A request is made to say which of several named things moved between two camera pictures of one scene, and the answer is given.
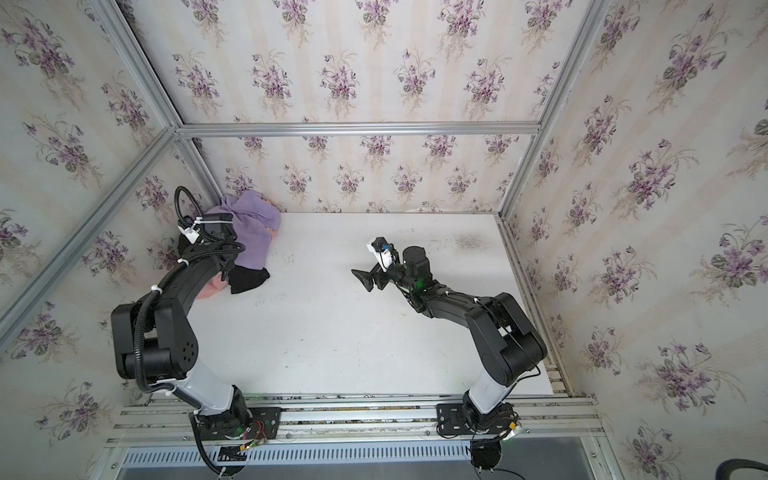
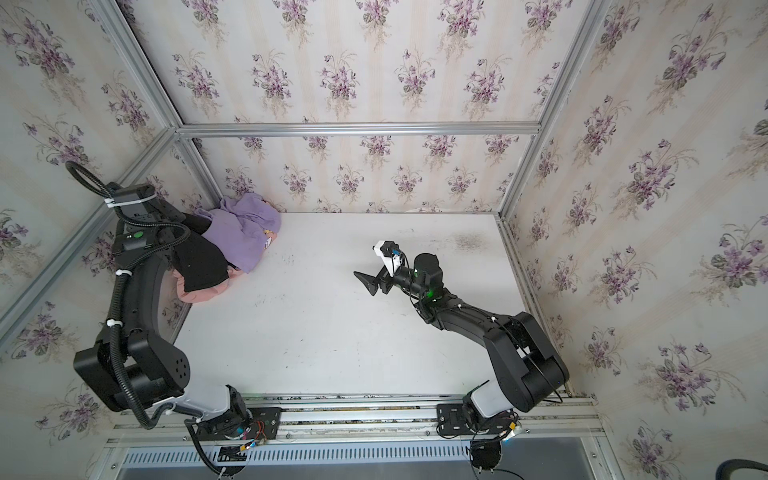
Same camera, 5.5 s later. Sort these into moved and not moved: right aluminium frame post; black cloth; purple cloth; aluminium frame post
Moved: black cloth
Not moved: purple cloth; aluminium frame post; right aluminium frame post
